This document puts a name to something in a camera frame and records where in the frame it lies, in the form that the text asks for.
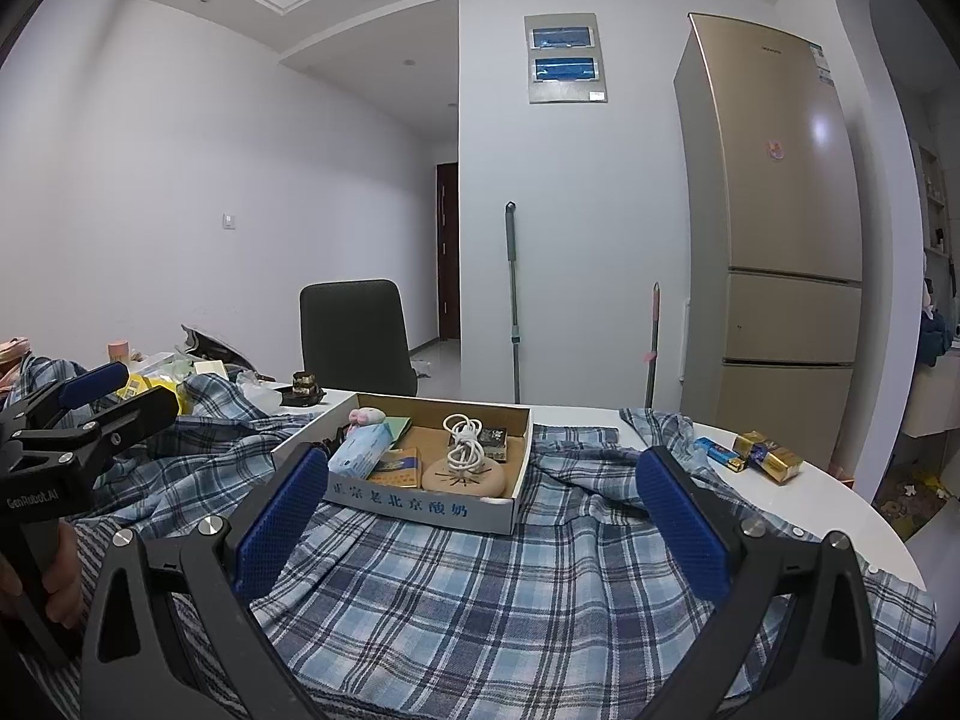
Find dark brown door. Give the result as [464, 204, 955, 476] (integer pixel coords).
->
[436, 163, 460, 341]

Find yellow plastic bag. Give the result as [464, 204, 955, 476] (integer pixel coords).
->
[124, 373, 188, 415]

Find blue tissue pack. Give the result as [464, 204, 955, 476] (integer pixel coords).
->
[328, 421, 395, 479]

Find pink patterned cloth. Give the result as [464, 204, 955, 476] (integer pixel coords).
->
[0, 336, 31, 383]

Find white cable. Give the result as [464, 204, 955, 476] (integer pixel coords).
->
[442, 412, 485, 475]

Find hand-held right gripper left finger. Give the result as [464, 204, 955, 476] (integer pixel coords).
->
[81, 442, 331, 720]

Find gold refrigerator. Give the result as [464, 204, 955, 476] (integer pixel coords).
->
[673, 13, 863, 470]

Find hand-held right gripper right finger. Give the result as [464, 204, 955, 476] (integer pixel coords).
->
[636, 446, 880, 720]

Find cardboard box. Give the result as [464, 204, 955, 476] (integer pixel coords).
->
[271, 392, 533, 536]

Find round beige disc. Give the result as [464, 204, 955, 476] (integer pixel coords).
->
[421, 457, 507, 500]

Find small blue packet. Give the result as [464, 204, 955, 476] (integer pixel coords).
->
[694, 437, 747, 472]

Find dark grey bag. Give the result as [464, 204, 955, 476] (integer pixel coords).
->
[180, 324, 256, 372]

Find blue plaid cloth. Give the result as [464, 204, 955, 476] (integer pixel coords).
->
[15, 356, 938, 713]

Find person's left hand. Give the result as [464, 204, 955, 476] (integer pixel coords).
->
[0, 521, 83, 627]

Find white wall shelf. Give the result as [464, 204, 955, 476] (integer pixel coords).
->
[916, 146, 947, 252]

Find pink handled broom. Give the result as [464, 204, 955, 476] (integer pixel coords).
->
[645, 282, 661, 410]

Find grey electrical panel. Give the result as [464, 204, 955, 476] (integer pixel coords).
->
[523, 13, 610, 104]

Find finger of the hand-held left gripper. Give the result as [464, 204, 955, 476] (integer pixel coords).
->
[0, 361, 130, 428]
[15, 388, 181, 466]

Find clear plastic bag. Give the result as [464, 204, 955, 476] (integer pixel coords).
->
[139, 351, 197, 383]

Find dark grey chair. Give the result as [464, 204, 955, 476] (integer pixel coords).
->
[299, 279, 418, 398]

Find grey mop handle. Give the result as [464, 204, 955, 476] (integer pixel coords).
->
[504, 201, 524, 404]

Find white counter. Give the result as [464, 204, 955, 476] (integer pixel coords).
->
[900, 345, 960, 437]

